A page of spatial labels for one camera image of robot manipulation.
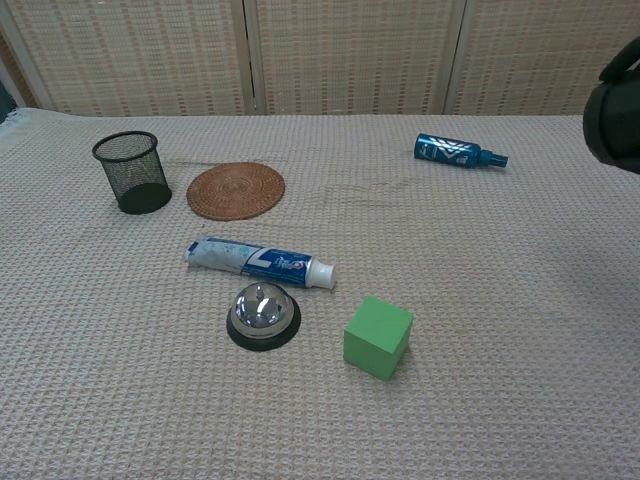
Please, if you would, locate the blue white toothpaste tube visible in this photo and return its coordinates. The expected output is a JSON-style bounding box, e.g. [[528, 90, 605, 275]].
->
[[183, 235, 336, 290]]

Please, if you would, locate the black rounded plastic object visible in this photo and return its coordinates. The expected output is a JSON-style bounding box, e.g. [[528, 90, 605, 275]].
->
[[582, 73, 640, 176]]

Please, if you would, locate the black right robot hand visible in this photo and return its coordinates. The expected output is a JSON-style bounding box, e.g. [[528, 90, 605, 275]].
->
[[598, 36, 640, 84]]

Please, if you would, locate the green foam cube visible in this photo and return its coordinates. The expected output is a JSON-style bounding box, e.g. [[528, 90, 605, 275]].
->
[[342, 294, 415, 383]]

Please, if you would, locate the silver desk call bell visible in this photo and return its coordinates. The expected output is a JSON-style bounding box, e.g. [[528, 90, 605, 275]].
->
[[225, 281, 304, 354]]

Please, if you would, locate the woven bamboo folding screen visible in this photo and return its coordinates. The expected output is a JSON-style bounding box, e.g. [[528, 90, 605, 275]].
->
[[0, 0, 640, 118]]

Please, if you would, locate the beige waffle weave tablecloth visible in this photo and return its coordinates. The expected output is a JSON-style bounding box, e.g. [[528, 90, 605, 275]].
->
[[0, 108, 640, 480]]

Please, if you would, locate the black mesh pen holder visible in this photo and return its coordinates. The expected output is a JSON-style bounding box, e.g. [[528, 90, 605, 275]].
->
[[91, 130, 174, 216]]

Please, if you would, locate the blue spray bottle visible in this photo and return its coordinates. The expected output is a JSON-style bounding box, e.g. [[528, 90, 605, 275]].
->
[[413, 132, 510, 170]]

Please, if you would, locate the round woven rattan coaster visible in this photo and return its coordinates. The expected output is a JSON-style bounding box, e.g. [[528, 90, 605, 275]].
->
[[186, 161, 286, 221]]

